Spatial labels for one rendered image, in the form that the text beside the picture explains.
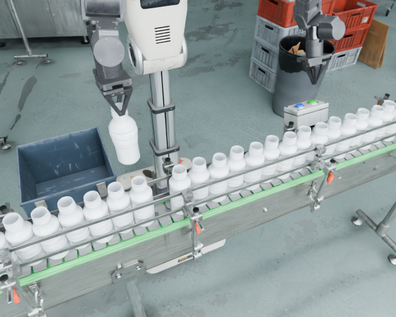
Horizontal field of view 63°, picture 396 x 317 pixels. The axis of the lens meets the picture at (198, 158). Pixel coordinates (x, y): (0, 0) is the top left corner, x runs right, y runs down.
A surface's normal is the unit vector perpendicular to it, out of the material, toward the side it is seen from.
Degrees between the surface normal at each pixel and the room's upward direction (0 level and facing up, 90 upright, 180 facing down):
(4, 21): 90
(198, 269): 0
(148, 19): 90
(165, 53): 90
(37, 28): 88
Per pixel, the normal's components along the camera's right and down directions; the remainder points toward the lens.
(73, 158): 0.41, 0.62
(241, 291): 0.01, -0.73
